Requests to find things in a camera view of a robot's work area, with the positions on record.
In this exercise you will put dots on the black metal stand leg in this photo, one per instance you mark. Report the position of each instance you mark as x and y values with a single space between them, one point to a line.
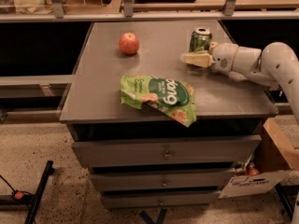
33 207

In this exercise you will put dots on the orange cable clip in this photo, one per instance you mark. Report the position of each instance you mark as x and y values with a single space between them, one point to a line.
18 195

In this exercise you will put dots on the middle grey drawer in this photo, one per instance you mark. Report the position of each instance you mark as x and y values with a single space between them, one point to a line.
174 179

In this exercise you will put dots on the grey drawer cabinet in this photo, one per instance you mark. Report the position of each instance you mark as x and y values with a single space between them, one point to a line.
152 130

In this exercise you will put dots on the top grey drawer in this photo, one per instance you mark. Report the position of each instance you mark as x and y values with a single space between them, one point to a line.
139 152

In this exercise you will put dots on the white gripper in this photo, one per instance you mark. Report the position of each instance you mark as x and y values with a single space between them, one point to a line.
223 57

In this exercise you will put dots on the green chip bag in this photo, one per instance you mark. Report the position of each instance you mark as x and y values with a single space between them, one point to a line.
169 96

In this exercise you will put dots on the green soda can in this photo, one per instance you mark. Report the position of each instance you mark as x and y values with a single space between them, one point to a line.
200 40

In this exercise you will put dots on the red apple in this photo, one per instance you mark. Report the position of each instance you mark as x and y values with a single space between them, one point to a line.
129 43

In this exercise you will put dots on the metal railing frame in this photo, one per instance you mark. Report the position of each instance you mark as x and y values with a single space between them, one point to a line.
132 10

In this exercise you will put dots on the grey drawer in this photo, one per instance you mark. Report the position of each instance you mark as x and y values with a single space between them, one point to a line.
139 152
174 179
160 199

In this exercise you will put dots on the orange bottle in box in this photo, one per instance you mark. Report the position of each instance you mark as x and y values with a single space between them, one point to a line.
252 170

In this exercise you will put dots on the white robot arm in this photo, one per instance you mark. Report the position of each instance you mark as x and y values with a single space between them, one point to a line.
276 64

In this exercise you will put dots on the cardboard box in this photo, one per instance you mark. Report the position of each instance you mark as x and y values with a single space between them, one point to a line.
274 158

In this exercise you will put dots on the bottom grey drawer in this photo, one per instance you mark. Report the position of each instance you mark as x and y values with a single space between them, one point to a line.
160 199

